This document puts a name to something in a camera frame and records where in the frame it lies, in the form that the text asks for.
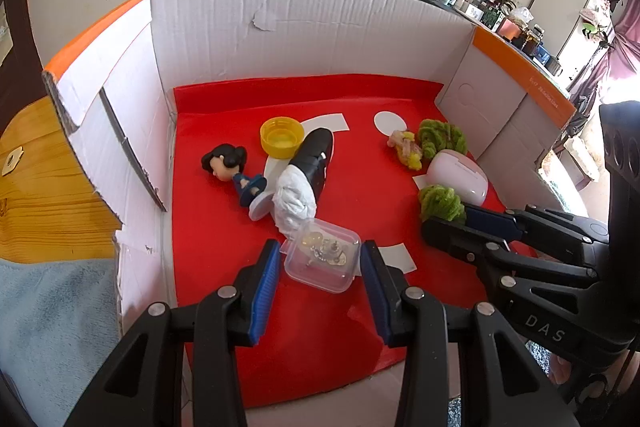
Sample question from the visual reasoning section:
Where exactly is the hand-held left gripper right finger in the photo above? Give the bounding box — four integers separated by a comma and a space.
360, 240, 576, 427

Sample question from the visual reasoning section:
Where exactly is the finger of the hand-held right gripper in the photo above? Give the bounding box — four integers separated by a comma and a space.
421, 217, 599, 288
462, 202, 608, 253

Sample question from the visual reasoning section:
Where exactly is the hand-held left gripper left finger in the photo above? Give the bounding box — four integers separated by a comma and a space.
65, 239, 282, 427

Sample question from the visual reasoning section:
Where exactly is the green fuzzy chenille toy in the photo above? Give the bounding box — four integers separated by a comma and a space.
419, 186, 467, 223
417, 119, 468, 160

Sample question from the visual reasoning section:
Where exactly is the pink oval case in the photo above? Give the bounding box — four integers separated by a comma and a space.
429, 149, 490, 206

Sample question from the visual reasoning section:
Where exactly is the clear plastic box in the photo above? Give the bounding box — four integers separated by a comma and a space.
280, 218, 362, 294

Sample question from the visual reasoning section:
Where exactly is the black-haired figurine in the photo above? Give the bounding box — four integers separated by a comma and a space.
201, 144, 275, 222

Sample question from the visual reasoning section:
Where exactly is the black and white sock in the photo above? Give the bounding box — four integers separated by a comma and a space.
274, 128, 334, 239

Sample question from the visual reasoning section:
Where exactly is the white cardboard enclosure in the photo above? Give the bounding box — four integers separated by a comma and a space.
42, 0, 577, 408

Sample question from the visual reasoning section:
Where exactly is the person's right hand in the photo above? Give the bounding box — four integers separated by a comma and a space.
547, 349, 631, 405

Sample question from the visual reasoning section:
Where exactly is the small pink yellow doll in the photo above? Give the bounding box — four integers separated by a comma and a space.
388, 129, 426, 168

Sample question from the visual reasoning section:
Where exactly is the yellow bottle cap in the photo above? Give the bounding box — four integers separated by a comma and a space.
260, 117, 305, 158

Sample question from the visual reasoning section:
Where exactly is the pink curtain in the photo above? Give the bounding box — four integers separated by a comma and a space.
565, 0, 640, 108

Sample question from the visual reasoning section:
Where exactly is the cluttered shelf of items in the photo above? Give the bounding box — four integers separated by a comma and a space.
420, 0, 566, 72

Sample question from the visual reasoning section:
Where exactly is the light blue towel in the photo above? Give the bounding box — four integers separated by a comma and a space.
0, 257, 121, 427

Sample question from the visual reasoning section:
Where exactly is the small tan tag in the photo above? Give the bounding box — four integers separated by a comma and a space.
1, 146, 27, 175

